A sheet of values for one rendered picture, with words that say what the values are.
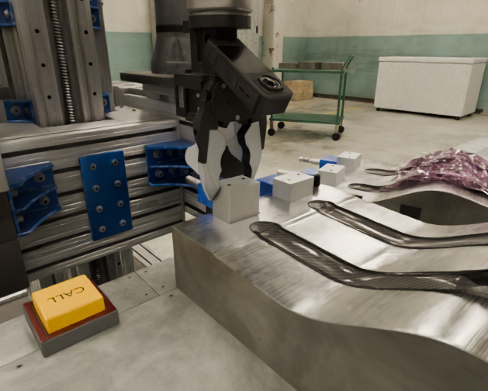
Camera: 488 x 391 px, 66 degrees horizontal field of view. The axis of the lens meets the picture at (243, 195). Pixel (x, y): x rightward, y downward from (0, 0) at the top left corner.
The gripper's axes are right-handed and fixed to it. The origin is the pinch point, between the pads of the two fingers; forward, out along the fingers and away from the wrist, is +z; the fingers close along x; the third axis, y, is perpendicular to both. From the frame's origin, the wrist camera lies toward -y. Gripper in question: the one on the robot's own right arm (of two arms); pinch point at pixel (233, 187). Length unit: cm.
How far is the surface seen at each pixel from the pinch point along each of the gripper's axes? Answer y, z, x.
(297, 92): 518, 76, -600
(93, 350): -2.0, 12.5, 20.6
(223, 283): -8.4, 6.5, 8.3
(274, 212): -3.5, 3.5, -4.1
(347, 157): 7.2, 4.4, -36.1
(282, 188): -0.8, 2.1, -8.2
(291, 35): 568, -39, -628
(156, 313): -1.0, 12.5, 12.8
